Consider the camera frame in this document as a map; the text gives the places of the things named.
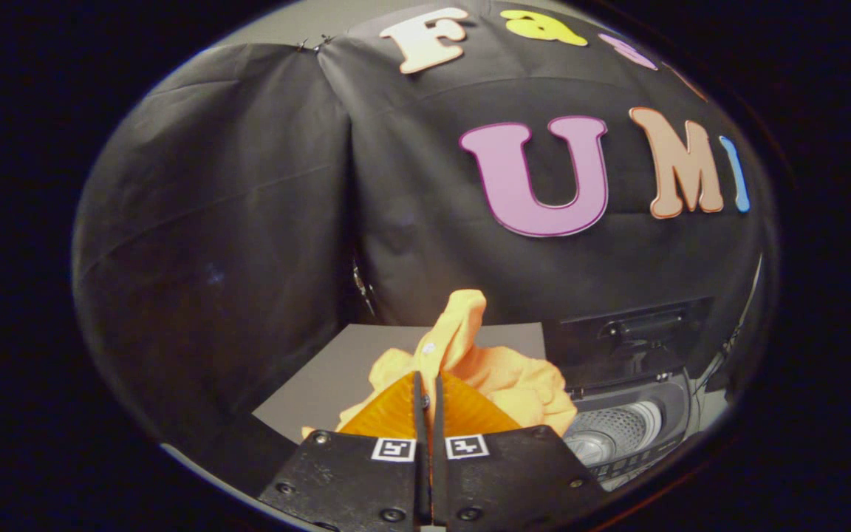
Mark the grey washing machine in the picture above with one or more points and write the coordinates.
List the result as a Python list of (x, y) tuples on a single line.
[(617, 436)]

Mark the dark glass washing machine lid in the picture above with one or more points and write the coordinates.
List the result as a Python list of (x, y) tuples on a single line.
[(632, 340)]

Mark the beige and dark cabinet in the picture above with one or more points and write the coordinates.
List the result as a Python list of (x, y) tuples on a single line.
[(322, 377)]

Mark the black backdrop cloth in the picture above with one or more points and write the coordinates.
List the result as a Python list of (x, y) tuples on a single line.
[(248, 222)]

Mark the orange shirt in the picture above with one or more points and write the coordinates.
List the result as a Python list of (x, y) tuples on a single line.
[(470, 355)]

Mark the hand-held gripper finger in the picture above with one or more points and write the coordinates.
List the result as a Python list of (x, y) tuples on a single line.
[(437, 414), (419, 414)]

